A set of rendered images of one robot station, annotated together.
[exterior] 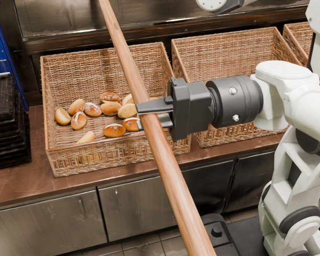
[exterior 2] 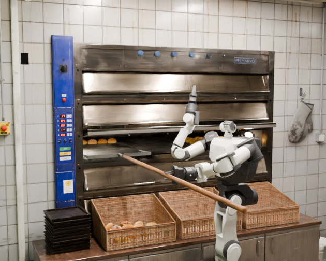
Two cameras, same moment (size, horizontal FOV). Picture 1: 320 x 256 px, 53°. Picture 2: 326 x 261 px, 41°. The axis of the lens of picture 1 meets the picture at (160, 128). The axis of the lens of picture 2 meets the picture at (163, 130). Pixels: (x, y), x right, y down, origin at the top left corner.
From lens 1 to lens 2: 2.36 m
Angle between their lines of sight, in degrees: 38
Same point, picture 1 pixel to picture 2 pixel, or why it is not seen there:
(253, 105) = (194, 172)
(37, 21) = (92, 180)
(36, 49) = (88, 196)
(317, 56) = not seen: hidden behind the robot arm
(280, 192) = (220, 235)
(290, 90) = (202, 165)
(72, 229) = not seen: outside the picture
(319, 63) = not seen: hidden behind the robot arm
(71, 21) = (108, 181)
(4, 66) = (72, 204)
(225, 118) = (188, 175)
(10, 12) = (81, 176)
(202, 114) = (181, 174)
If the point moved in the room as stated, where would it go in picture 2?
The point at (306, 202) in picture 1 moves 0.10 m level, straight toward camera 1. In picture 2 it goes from (231, 236) to (225, 241)
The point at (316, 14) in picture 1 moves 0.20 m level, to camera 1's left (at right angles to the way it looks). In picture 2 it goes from (211, 156) to (183, 156)
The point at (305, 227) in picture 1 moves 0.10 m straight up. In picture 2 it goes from (233, 248) to (233, 234)
